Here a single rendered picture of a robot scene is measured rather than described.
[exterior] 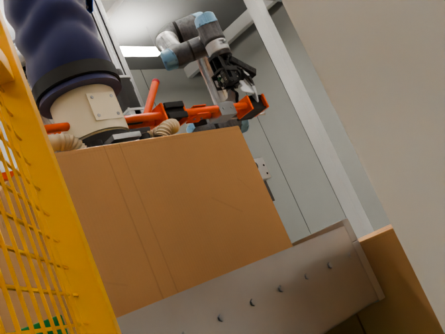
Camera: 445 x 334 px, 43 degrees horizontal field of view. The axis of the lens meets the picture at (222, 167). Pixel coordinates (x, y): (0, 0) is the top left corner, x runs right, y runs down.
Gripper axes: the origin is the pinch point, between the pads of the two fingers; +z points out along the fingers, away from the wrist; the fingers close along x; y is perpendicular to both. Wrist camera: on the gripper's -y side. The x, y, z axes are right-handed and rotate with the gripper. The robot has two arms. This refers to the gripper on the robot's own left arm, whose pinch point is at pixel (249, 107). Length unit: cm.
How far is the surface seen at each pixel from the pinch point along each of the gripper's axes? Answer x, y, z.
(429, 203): 98, 103, 52
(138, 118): 3.4, 47.6, 1.1
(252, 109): 4.5, 4.1, 2.9
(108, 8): -598, -462, -488
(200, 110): 3.5, 24.8, 0.7
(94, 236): 20, 82, 32
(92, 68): 12, 62, -10
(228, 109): 3.5, 13.4, 1.7
